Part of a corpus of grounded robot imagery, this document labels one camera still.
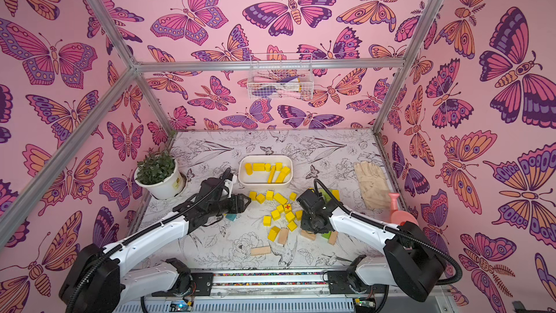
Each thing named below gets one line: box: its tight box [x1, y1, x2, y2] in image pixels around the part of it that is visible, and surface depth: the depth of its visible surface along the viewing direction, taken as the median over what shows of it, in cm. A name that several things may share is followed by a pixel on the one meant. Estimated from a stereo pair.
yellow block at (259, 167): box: [253, 163, 266, 171], surface depth 105 cm
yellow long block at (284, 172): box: [275, 165, 291, 184], surface depth 102 cm
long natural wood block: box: [250, 245, 272, 256], surface depth 82 cm
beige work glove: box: [354, 160, 391, 211], surface depth 99 cm
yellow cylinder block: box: [244, 162, 254, 176], surface depth 105 cm
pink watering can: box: [388, 192, 420, 227], surface depth 79 cm
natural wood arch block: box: [300, 229, 317, 241], surface depth 84 cm
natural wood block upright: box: [278, 227, 289, 246], surface depth 87 cm
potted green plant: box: [133, 146, 183, 200], surface depth 87 cm
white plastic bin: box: [238, 154, 294, 191], surface depth 104 cm
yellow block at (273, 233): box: [267, 226, 281, 242], surface depth 86 cm
